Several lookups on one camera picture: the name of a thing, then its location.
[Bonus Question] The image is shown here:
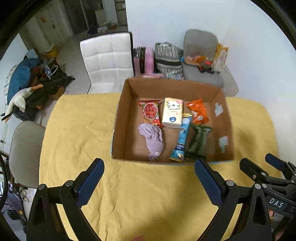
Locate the blue bean bag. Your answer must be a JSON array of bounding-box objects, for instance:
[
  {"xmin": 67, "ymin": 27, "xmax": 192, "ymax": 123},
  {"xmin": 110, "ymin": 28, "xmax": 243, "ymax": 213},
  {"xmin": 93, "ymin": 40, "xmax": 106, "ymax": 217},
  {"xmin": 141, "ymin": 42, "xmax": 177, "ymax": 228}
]
[{"xmin": 4, "ymin": 58, "xmax": 43, "ymax": 106}]

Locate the yellow tablecloth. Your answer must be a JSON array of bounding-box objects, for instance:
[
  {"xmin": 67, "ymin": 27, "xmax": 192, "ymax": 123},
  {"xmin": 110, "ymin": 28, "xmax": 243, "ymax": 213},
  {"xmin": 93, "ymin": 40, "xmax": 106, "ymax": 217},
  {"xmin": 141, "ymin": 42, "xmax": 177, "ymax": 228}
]
[{"xmin": 39, "ymin": 93, "xmax": 281, "ymax": 240}]

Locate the grey cushioned chair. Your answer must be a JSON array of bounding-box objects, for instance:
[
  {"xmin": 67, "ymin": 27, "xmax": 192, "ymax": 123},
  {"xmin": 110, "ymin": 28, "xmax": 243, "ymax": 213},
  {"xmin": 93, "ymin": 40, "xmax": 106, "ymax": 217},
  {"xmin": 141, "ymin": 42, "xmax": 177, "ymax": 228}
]
[{"xmin": 182, "ymin": 29, "xmax": 223, "ymax": 87}]

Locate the orange snack packet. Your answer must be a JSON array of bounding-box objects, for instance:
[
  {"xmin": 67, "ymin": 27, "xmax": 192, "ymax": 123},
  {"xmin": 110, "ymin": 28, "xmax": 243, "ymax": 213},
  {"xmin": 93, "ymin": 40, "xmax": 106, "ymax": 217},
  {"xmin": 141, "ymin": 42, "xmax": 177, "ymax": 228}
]
[{"xmin": 186, "ymin": 99, "xmax": 209, "ymax": 125}]

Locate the orange white package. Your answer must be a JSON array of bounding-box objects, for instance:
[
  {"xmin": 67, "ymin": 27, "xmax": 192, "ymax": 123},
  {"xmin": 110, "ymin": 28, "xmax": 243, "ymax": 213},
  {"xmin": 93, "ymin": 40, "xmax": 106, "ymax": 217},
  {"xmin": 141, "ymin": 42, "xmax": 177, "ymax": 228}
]
[{"xmin": 212, "ymin": 43, "xmax": 229, "ymax": 72}]

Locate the grey round chair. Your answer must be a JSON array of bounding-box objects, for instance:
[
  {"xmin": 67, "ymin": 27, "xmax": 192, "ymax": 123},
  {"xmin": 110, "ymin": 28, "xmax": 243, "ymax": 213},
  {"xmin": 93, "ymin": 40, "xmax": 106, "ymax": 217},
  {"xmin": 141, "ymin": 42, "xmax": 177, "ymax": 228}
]
[{"xmin": 9, "ymin": 121, "xmax": 45, "ymax": 189}]

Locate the red snack packet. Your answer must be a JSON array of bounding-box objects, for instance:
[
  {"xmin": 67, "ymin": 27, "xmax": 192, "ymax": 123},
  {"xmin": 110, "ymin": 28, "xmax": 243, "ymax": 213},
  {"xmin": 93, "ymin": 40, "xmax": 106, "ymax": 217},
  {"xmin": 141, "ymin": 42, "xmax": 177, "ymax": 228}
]
[{"xmin": 137, "ymin": 100, "xmax": 163, "ymax": 127}]

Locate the pink suitcase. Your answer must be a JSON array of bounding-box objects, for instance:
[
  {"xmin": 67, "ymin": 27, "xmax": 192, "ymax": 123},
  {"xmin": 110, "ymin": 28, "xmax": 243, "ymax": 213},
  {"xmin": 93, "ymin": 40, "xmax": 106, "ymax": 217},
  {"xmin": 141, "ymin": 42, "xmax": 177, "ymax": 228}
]
[{"xmin": 133, "ymin": 47, "xmax": 154, "ymax": 76}]

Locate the white padded chair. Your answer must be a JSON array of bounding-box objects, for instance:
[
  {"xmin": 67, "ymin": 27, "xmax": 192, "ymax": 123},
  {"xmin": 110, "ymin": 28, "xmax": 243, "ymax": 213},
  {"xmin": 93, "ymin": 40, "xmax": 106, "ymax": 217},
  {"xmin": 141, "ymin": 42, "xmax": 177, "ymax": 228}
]
[{"xmin": 80, "ymin": 32, "xmax": 135, "ymax": 93}]

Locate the green snack packet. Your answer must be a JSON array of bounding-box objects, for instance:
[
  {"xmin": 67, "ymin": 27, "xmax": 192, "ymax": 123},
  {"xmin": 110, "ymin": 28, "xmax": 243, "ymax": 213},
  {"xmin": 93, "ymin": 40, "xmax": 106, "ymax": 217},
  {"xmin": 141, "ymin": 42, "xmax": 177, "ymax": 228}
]
[{"xmin": 185, "ymin": 124, "xmax": 212, "ymax": 160}]

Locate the lilac soft cloth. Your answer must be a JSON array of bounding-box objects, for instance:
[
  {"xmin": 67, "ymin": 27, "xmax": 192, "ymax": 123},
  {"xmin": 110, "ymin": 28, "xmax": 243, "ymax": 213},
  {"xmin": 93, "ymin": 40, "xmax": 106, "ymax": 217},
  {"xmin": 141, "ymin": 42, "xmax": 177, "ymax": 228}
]
[{"xmin": 138, "ymin": 123, "xmax": 164, "ymax": 162}]

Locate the blue white snack bar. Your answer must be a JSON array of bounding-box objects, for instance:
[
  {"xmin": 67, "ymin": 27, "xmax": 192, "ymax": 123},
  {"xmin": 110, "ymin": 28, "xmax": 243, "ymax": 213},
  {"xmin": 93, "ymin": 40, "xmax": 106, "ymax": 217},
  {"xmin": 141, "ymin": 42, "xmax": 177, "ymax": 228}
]
[{"xmin": 169, "ymin": 113, "xmax": 193, "ymax": 162}]

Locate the patterned tote bag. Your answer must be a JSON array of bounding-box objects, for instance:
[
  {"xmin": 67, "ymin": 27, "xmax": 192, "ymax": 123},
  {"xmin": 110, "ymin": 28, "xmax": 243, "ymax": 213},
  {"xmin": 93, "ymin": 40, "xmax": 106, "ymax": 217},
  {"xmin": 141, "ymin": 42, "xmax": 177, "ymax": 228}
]
[{"xmin": 154, "ymin": 42, "xmax": 184, "ymax": 79}]

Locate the beige tissue pack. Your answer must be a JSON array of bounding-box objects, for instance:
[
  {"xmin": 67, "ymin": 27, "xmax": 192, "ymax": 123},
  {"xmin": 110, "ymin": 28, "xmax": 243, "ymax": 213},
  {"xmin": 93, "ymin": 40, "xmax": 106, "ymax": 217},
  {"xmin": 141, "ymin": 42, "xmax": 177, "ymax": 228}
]
[{"xmin": 162, "ymin": 97, "xmax": 183, "ymax": 128}]

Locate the white goose plush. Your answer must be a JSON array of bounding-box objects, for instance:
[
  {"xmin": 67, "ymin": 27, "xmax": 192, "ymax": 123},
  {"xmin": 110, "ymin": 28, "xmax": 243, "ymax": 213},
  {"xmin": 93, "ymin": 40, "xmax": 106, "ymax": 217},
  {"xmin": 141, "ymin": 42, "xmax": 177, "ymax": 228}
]
[{"xmin": 1, "ymin": 84, "xmax": 44, "ymax": 123}]

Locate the large cardboard box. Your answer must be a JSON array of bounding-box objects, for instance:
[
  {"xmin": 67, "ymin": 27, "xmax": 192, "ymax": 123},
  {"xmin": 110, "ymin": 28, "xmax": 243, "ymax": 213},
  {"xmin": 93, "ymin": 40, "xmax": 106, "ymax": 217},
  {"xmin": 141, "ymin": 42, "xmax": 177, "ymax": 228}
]
[{"xmin": 111, "ymin": 77, "xmax": 234, "ymax": 163}]

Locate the flat cardboard sheet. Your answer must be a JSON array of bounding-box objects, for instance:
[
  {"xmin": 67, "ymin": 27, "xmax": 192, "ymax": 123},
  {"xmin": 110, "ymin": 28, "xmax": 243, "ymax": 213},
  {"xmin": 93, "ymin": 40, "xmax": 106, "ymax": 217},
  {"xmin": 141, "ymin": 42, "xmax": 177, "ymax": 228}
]
[{"xmin": 220, "ymin": 64, "xmax": 239, "ymax": 97}]

